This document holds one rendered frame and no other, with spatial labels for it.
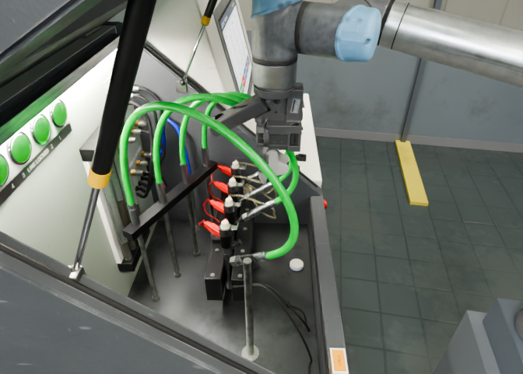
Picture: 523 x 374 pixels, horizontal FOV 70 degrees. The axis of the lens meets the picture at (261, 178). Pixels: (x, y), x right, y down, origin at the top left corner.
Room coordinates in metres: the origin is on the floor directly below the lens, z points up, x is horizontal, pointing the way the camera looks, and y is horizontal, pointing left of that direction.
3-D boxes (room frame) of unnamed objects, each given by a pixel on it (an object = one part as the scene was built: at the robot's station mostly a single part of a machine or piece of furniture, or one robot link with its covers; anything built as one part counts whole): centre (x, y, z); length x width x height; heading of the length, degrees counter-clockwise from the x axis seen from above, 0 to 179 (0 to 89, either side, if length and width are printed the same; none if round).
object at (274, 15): (0.61, -0.03, 1.53); 0.09 x 0.08 x 0.11; 65
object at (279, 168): (0.60, -0.02, 1.26); 0.06 x 0.03 x 0.09; 88
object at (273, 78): (0.62, -0.02, 1.45); 0.08 x 0.08 x 0.05
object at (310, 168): (1.30, -0.10, 0.96); 0.70 x 0.22 x 0.03; 178
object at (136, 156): (0.86, 0.33, 1.20); 0.13 x 0.03 x 0.31; 178
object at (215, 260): (0.73, 0.08, 0.91); 0.34 x 0.10 x 0.15; 178
